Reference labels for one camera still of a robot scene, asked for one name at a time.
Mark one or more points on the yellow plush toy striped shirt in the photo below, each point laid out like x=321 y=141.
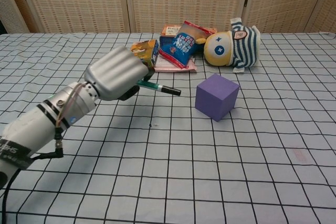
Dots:
x=241 y=48

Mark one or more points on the blue red snack bag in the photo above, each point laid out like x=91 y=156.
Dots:
x=181 y=45

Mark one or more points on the green marker with black cap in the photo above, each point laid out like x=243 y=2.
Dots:
x=157 y=87

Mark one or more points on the pink flat package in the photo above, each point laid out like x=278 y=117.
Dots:
x=170 y=68

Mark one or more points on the orange cardboard box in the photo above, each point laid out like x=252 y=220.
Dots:
x=169 y=30

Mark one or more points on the purple cube block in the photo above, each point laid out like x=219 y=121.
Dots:
x=215 y=98

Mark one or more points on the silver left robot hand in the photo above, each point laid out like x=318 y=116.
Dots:
x=115 y=74

